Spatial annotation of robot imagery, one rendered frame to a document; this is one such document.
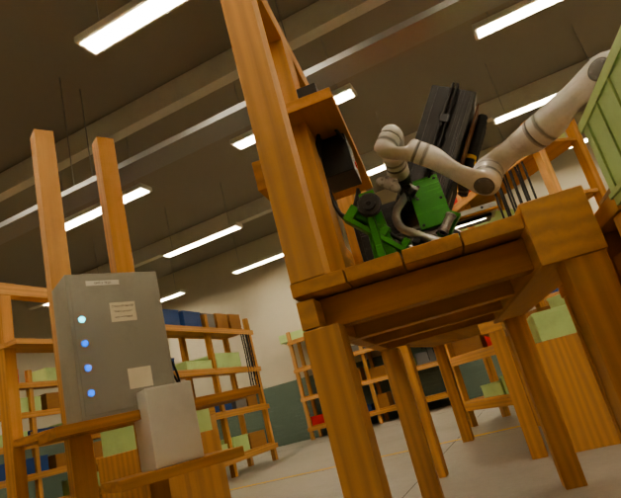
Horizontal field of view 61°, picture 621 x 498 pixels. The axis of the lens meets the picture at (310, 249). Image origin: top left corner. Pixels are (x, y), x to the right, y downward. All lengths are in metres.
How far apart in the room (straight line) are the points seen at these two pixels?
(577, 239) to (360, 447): 0.65
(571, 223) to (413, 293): 0.38
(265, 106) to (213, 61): 5.07
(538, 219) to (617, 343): 0.30
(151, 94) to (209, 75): 0.81
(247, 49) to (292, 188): 0.44
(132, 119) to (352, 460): 6.07
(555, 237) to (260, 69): 0.86
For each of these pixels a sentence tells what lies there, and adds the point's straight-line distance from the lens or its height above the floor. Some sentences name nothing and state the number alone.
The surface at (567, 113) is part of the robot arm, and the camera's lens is 1.54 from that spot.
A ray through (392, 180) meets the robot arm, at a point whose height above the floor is 1.22.
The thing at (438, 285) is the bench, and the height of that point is 0.79.
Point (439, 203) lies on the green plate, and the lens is 1.94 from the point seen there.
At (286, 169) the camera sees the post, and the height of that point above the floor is 1.17.
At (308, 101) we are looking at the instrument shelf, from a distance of 1.79.
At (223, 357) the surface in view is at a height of 1.58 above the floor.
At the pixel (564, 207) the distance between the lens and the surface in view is 1.29.
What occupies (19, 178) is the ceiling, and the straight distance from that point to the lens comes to 8.09.
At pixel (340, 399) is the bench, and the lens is 1.25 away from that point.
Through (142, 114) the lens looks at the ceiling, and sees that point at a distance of 6.86.
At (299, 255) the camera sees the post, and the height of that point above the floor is 0.94.
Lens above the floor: 0.59
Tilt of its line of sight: 16 degrees up
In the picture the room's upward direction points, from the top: 15 degrees counter-clockwise
